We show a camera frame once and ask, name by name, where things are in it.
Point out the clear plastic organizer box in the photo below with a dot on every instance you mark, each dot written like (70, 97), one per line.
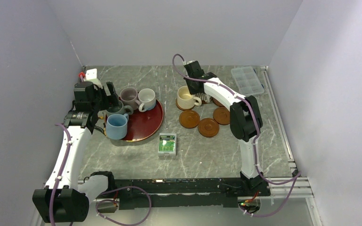
(247, 81)

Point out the grey-green ceramic mug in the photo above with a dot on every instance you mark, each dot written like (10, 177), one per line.
(119, 109)

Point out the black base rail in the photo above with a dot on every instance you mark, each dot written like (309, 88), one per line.
(186, 192)

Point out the brown wooden coaster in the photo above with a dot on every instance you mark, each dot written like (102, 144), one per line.
(217, 103)
(183, 109)
(189, 119)
(222, 115)
(208, 127)

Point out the mauve ceramic mug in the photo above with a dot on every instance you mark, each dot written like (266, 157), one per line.
(129, 96)

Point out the green label plastic box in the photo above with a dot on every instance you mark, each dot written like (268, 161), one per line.
(167, 144)

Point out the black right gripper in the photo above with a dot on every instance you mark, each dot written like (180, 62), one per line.
(192, 91)

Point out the white ceramic mug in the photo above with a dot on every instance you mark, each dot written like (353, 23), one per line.
(146, 100)

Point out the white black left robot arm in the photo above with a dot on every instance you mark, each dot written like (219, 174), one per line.
(62, 199)

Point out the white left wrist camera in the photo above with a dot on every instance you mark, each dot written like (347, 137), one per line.
(92, 76)

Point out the grey ribbed ceramic cup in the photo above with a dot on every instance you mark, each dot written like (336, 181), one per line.
(205, 98)

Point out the aluminium frame rail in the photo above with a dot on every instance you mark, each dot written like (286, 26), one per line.
(278, 156)

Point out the light blue ceramic mug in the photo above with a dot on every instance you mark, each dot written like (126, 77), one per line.
(116, 126)

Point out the cream ribbed ceramic mug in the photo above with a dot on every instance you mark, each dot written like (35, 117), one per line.
(187, 100)

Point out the dark red round tray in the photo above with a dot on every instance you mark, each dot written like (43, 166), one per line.
(141, 125)

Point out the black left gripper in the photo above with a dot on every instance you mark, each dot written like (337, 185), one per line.
(114, 98)

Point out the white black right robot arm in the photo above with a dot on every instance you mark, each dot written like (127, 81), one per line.
(245, 118)

